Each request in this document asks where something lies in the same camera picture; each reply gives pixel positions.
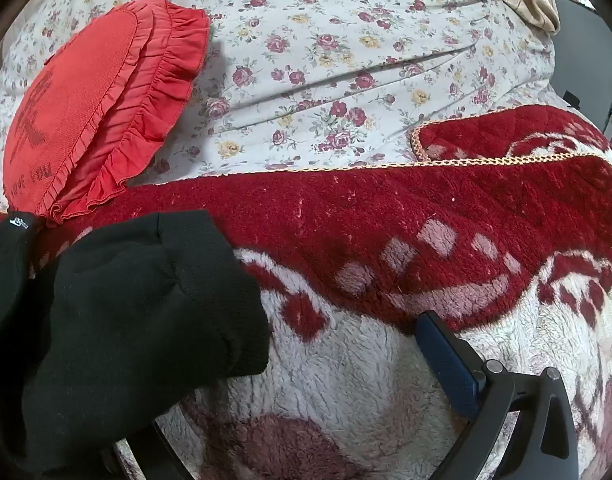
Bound red ruffled cushion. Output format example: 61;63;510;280
2;0;211;228

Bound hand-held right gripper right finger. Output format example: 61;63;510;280
416;310;582;480

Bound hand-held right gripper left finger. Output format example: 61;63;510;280
102;417;189;480

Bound black pants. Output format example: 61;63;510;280
0;210;271;476

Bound red and white plush blanket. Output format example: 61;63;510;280
0;105;612;480

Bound floral bedsheet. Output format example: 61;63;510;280
0;0;561;213

